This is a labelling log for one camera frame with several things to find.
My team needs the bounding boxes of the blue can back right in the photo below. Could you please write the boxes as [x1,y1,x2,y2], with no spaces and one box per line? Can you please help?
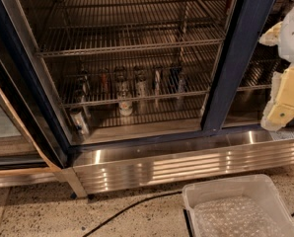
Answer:
[169,65,186,94]

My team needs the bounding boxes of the right compartment wire shelf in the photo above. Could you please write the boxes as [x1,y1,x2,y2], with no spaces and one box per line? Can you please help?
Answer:
[239,44,289,91]

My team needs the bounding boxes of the red coke can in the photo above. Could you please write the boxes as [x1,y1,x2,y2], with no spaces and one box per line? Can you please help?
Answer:
[100,68,110,94]

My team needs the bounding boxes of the middle wire shelf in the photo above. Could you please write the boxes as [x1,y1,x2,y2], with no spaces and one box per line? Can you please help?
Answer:
[60,52,213,108]

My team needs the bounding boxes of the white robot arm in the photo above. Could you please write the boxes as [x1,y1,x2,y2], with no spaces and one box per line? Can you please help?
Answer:
[258,7,294,131]

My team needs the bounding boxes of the brown can back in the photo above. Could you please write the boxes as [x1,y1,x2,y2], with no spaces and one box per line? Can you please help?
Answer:
[114,66,127,92]

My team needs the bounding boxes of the silver white can back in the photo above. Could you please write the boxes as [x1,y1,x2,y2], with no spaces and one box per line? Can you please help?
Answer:
[134,66,147,97]

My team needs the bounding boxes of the dark can back left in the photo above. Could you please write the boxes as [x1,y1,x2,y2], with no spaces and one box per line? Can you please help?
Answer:
[75,70,90,103]

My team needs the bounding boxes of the clear plastic bin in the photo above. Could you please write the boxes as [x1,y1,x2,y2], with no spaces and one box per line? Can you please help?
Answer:
[183,174,294,237]

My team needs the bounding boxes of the open glass fridge door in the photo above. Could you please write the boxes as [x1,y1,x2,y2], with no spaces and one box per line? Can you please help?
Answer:
[0,39,69,190]

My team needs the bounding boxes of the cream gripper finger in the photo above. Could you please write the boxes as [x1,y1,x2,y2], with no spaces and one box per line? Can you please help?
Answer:
[258,22,282,46]
[260,63,294,131]

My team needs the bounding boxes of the stainless steel glass fridge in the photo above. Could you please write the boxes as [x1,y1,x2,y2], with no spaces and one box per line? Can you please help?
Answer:
[0,0,294,197]

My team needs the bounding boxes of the white red slim can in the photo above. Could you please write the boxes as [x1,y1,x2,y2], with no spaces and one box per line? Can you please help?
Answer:
[154,66,162,109]

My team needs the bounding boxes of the black floor cable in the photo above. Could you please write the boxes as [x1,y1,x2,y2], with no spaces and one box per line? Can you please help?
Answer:
[81,190,184,237]

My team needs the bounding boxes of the white red can front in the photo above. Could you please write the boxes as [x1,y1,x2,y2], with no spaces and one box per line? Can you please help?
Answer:
[117,90,133,117]

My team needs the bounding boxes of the silver can front left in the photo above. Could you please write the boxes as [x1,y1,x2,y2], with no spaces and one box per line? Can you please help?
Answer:
[69,108,89,135]

